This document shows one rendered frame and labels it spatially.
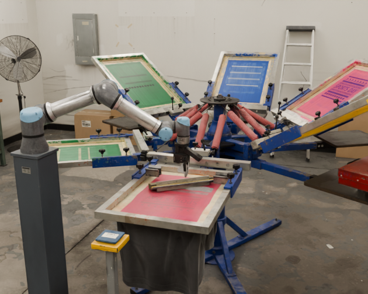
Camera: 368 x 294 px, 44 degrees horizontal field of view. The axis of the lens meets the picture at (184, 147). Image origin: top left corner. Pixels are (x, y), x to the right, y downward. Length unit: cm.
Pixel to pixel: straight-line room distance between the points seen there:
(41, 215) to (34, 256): 29
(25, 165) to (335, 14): 491
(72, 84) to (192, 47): 215
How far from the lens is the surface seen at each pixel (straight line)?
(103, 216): 229
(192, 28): 684
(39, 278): 289
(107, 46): 736
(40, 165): 257
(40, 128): 257
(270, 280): 361
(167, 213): 233
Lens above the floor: 193
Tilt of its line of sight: 17 degrees down
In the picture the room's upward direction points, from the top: straight up
